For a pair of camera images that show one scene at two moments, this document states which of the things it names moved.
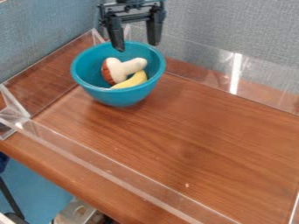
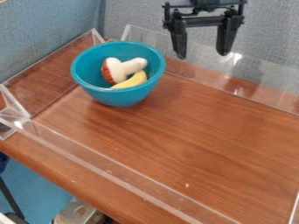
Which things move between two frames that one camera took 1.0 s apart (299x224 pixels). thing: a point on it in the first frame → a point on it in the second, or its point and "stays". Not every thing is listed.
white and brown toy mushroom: (115, 70) stays
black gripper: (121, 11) → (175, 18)
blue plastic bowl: (87, 67) stays
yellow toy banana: (138, 78) stays
